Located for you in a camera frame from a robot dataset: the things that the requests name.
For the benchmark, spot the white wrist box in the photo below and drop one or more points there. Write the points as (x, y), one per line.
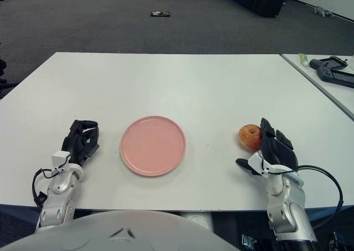
(258, 162)
(59, 158)

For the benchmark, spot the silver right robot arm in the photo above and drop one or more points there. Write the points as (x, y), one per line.
(287, 206)

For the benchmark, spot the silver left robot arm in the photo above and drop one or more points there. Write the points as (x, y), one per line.
(58, 187)

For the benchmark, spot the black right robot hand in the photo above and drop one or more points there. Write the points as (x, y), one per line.
(279, 151)

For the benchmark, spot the grey robot torso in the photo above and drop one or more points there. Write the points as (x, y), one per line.
(124, 234)

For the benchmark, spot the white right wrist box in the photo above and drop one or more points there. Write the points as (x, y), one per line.
(258, 162)

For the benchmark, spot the green white tube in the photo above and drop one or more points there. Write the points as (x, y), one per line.
(303, 59)

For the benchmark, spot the grey robot dog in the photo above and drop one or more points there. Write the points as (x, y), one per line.
(322, 11)

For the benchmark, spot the black flat floor object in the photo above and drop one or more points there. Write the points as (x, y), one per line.
(160, 13)

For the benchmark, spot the blue table frame beam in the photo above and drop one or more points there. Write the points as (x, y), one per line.
(16, 211)
(337, 212)

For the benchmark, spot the red yellow apple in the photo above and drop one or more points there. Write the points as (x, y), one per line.
(249, 136)

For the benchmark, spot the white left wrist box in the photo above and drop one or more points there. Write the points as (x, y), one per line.
(59, 158)

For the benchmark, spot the metal clamp under table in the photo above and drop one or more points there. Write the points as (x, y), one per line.
(248, 240)

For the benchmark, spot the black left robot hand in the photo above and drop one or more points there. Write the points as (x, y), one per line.
(77, 143)

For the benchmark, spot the black office chair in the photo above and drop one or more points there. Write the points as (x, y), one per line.
(2, 65)

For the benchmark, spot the pink round plate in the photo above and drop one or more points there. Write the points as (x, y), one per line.
(153, 146)

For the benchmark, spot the black handheld controller with frame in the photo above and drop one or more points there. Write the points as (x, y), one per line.
(330, 63)

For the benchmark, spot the black handheld controller with screen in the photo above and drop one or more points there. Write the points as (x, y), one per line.
(332, 77)

